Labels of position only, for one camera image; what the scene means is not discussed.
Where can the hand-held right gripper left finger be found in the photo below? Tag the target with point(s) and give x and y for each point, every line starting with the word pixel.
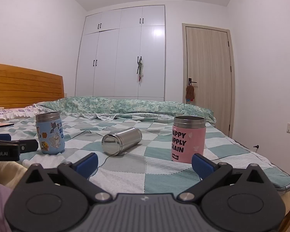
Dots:
pixel 87 165

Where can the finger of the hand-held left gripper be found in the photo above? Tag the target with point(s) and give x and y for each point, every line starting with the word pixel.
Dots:
pixel 29 146
pixel 0 137

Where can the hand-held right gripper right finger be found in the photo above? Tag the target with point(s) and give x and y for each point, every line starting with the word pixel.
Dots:
pixel 203 166

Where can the plain silver steel cup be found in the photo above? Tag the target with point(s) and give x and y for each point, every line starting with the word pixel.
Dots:
pixel 122 140

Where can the blue cartoon sticker cup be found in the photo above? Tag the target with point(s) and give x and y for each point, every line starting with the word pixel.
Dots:
pixel 50 135

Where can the pink lettered steel cup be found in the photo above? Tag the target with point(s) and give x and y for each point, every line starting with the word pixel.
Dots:
pixel 188 140

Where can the flat dark red-edged object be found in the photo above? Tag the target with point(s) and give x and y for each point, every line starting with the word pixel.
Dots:
pixel 1 125

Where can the pale yellow cloth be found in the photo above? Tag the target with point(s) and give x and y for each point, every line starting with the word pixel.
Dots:
pixel 7 171

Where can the purple floral pillow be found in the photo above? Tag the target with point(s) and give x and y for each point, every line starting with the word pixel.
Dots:
pixel 14 113

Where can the green checkered bed sheet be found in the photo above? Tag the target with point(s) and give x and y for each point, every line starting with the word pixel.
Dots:
pixel 159 164

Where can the wooden headboard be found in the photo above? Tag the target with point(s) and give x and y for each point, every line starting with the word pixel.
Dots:
pixel 21 87

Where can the small black plug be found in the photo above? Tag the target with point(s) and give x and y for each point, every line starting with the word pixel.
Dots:
pixel 256 147

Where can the brown hanging cloth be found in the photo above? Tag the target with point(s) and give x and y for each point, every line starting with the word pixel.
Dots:
pixel 190 93

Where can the green floral quilt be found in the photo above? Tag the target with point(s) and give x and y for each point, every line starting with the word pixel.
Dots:
pixel 135 107

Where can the light wooden door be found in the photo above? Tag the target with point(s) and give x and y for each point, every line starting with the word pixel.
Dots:
pixel 210 65

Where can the white wardrobe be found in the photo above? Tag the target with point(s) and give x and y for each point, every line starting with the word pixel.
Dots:
pixel 106 60

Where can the hanging key bunch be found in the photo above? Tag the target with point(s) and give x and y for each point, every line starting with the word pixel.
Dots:
pixel 140 69

